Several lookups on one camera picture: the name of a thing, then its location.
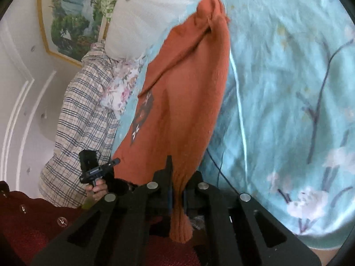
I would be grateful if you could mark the person's left hand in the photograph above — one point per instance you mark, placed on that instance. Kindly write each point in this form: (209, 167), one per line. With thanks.
(98, 191)

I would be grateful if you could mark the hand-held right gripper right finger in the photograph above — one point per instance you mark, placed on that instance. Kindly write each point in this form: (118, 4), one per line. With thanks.
(184, 199)

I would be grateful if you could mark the plaid cloth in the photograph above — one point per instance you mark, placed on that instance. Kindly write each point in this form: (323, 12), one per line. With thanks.
(77, 116)

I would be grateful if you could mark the orange knit sweater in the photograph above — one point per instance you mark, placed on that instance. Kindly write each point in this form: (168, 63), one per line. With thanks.
(188, 88)

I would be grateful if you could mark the framed landscape picture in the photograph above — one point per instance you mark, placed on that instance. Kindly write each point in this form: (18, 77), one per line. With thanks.
(72, 27)

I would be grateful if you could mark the white pillow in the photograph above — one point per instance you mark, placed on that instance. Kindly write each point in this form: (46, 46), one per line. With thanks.
(152, 19)

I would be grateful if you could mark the red knit cardigan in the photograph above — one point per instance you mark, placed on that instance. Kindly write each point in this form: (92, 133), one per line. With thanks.
(27, 227)

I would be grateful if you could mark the green patterned cloth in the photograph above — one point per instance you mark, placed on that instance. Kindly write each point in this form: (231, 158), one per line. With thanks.
(109, 0)

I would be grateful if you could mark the light blue floral blanket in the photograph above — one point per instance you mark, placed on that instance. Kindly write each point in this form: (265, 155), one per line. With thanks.
(277, 88)

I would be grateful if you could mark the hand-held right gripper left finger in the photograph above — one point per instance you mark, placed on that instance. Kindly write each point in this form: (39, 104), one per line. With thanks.
(169, 199)

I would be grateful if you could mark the pink floral cloth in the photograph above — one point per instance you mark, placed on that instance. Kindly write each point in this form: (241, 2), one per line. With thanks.
(119, 88)

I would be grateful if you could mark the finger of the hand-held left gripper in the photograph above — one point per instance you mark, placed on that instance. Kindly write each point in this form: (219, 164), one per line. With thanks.
(112, 162)
(118, 184)

